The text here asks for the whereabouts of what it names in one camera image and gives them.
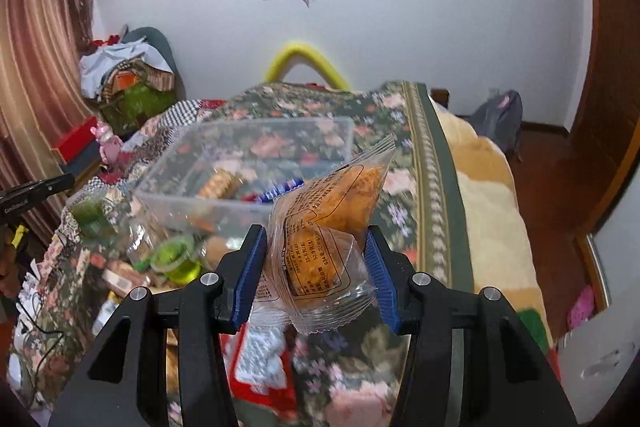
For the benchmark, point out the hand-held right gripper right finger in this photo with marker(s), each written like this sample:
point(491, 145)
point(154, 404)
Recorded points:
point(382, 282)

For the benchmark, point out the white panel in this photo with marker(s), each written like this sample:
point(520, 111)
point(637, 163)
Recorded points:
point(620, 252)

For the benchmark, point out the pink plush toy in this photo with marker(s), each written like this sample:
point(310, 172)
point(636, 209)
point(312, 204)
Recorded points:
point(107, 144)

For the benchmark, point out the wooden door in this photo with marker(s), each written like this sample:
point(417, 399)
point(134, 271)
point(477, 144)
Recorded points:
point(612, 57)

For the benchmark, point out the yellow foam arch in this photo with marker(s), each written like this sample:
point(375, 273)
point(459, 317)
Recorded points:
point(295, 49)

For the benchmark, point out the white cardboard sheet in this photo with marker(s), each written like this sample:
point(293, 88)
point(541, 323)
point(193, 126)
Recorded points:
point(600, 352)

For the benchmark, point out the blue white snack packet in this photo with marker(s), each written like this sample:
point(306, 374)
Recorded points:
point(277, 192)

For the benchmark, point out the striped brown curtain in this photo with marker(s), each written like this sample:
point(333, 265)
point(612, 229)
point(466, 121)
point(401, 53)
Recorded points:
point(35, 57)

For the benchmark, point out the clear plastic container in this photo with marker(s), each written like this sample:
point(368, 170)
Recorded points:
point(305, 129)

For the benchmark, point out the pile of clothes and bags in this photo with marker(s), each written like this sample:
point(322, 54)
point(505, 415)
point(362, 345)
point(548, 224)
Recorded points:
point(127, 82)

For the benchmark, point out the red white snack packet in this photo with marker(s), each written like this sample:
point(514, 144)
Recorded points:
point(260, 357)

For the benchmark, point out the checkered patchwork quilt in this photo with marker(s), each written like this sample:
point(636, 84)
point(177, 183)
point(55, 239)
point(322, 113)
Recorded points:
point(170, 122)

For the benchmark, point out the pink slipper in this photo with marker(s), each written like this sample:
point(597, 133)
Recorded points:
point(581, 307)

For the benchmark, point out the clear orange puffed snack packet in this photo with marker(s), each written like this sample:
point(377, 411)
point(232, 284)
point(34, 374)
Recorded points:
point(327, 227)

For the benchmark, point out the round biscuit packet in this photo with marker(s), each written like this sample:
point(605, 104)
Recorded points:
point(217, 184)

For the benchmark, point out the green jelly cup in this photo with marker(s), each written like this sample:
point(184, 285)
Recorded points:
point(177, 262)
point(92, 217)

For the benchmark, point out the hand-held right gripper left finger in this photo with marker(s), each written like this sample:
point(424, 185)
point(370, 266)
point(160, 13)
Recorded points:
point(249, 279)

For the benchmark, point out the red box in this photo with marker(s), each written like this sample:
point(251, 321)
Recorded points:
point(75, 139)

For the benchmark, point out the grey backpack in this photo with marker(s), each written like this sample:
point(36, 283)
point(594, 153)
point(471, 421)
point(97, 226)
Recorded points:
point(495, 122)

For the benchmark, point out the beige plush blanket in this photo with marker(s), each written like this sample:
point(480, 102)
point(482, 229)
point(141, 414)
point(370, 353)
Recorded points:
point(490, 227)

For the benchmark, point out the floral blanket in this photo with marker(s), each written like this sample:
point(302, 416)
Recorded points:
point(350, 357)

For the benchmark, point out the wooden bed frame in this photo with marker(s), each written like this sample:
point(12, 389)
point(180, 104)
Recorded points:
point(441, 97)

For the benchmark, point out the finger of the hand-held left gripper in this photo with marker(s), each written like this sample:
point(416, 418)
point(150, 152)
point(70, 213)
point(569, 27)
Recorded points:
point(55, 184)

